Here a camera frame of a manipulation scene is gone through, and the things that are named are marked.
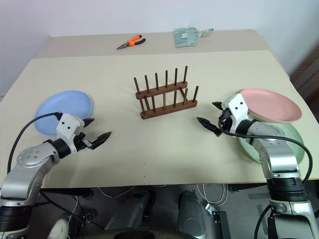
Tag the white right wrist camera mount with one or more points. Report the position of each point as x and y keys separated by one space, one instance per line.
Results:
x=236 y=107

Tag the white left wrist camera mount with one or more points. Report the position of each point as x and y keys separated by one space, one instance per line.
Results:
x=67 y=124

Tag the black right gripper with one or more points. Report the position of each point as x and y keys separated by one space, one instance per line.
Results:
x=225 y=120

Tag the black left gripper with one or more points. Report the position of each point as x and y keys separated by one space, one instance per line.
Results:
x=79 y=142

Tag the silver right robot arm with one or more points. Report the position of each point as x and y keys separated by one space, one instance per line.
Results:
x=276 y=154

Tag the wooden dish rack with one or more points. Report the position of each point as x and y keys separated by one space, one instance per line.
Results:
x=169 y=109

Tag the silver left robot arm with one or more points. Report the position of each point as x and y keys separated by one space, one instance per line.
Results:
x=27 y=169

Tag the pink plate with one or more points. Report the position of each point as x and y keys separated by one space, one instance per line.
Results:
x=271 y=104

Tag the light blue plate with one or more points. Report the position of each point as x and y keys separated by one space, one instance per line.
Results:
x=64 y=104

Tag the dark rounded grey shape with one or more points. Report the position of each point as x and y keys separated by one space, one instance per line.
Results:
x=190 y=211
x=134 y=211

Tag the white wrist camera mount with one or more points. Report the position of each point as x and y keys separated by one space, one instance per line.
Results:
x=236 y=107
x=67 y=124

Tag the pale green plate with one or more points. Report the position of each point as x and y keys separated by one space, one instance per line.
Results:
x=295 y=142

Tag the black metal bracket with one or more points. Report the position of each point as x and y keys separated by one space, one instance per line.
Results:
x=219 y=221

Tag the white rounded object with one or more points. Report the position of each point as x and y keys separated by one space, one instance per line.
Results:
x=58 y=230

